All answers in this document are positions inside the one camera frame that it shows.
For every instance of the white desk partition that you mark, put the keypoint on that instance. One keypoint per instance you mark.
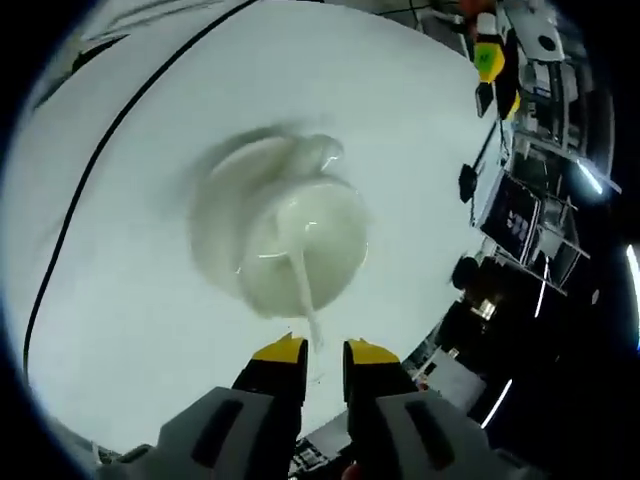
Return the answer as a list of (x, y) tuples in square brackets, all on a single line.
[(450, 380)]

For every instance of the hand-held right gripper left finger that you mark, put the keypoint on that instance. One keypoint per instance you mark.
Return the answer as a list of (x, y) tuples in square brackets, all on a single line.
[(220, 430)]

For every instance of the person's right hand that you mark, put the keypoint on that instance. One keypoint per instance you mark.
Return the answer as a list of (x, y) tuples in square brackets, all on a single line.
[(351, 473)]

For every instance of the thin white spoon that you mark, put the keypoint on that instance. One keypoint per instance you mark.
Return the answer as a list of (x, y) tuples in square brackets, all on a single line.
[(305, 285)]

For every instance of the person's left hand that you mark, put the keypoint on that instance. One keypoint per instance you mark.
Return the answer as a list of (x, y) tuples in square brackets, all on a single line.
[(475, 5)]

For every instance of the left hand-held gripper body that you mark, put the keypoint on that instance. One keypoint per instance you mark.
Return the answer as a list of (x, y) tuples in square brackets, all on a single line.
[(532, 37)]

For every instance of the grey metal shelf rack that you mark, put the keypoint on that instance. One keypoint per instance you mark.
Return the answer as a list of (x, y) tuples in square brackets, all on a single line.
[(565, 240)]

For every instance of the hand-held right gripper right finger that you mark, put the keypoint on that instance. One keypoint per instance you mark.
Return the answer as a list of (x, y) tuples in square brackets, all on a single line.
[(415, 435)]

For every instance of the white laptop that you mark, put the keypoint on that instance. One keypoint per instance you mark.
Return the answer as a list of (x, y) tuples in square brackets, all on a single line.
[(515, 220)]

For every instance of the long ceiling light strip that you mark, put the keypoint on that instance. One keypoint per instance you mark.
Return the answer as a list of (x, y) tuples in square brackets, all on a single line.
[(632, 300)]

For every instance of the white coffee cup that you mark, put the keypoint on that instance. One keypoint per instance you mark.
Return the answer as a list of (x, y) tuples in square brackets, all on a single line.
[(330, 240)]

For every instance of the short ceiling light strip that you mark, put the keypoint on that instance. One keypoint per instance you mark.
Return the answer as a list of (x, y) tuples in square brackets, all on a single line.
[(597, 176)]

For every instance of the white tabletop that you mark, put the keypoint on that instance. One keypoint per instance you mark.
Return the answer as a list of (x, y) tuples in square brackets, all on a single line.
[(150, 350)]

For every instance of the white coffee tray saucer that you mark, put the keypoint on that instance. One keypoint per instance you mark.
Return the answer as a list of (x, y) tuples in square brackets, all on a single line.
[(220, 210)]

